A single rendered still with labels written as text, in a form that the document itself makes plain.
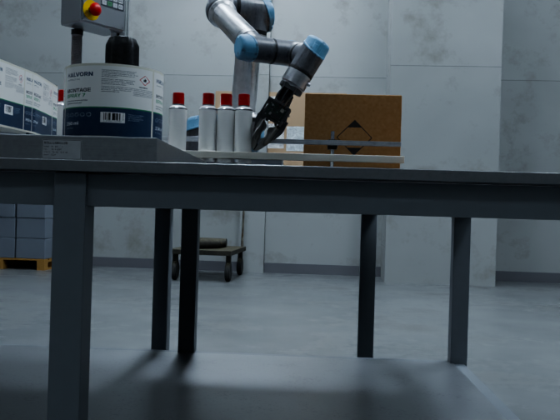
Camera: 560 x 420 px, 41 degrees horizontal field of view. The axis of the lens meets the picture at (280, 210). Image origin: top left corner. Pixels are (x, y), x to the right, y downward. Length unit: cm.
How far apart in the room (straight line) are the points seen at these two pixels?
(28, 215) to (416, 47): 472
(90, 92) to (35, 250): 750
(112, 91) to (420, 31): 723
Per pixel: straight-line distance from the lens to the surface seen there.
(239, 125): 217
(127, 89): 151
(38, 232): 895
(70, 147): 147
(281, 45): 224
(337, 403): 216
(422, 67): 851
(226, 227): 921
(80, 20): 234
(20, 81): 187
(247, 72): 258
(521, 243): 936
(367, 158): 214
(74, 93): 154
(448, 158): 842
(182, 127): 220
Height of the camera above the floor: 75
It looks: level
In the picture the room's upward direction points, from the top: 2 degrees clockwise
